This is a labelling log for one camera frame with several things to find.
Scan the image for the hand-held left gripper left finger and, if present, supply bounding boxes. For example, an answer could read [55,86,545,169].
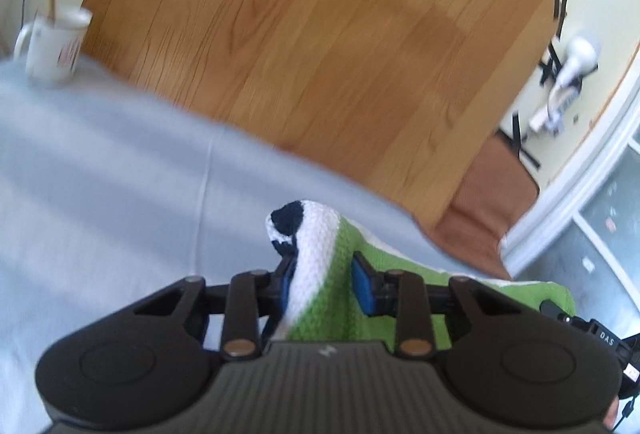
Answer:
[132,257,297,361]

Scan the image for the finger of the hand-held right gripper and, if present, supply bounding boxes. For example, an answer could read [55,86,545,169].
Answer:
[539,299,576,324]

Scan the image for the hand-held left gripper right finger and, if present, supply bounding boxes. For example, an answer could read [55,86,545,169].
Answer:
[350,251,542,360]

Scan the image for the green navy white striped sweater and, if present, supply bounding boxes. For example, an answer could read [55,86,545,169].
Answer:
[264,199,576,345]

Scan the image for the brown floor mat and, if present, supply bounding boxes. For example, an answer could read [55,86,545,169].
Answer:
[417,134,541,281]

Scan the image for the crossed black tape strips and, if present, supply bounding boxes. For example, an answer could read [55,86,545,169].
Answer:
[497,113,544,171]

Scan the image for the striped blue bed sheet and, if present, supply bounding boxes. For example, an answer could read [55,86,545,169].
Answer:
[0,52,501,434]

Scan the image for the wood-pattern board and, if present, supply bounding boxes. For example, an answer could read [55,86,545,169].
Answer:
[80,0,557,225]

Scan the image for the black tape strip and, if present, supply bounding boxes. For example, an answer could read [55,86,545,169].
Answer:
[552,0,569,38]

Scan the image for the white mug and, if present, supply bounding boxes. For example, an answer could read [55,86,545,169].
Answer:
[14,7,94,86]

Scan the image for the white window frame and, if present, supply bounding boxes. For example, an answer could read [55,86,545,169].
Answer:
[499,42,640,305]

